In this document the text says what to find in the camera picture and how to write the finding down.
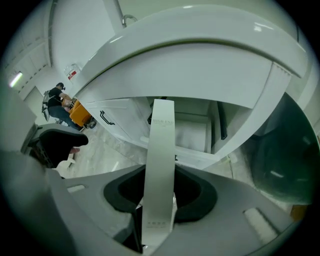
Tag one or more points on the white sink basin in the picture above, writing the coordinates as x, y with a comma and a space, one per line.
187, 62

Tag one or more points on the orange sofa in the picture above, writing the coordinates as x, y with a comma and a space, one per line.
78, 115

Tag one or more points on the long white box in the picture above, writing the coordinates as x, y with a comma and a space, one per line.
157, 162

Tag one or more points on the large cardboard box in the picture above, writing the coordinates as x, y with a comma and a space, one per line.
298, 212

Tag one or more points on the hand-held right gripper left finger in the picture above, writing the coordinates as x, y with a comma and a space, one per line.
117, 195

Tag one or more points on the chrome faucet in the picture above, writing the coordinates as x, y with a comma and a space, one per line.
126, 17

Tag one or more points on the clear water bottle red label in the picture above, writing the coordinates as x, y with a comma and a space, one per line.
72, 72

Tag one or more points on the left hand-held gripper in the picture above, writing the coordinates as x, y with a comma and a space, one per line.
31, 142

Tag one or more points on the white vanity drawer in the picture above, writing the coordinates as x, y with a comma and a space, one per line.
190, 132

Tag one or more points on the ceiling tube lamp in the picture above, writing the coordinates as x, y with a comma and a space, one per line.
15, 80

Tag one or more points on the black drawer slide rail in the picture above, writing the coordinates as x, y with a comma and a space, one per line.
149, 118
222, 122

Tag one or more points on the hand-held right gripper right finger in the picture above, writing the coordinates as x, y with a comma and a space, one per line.
200, 197

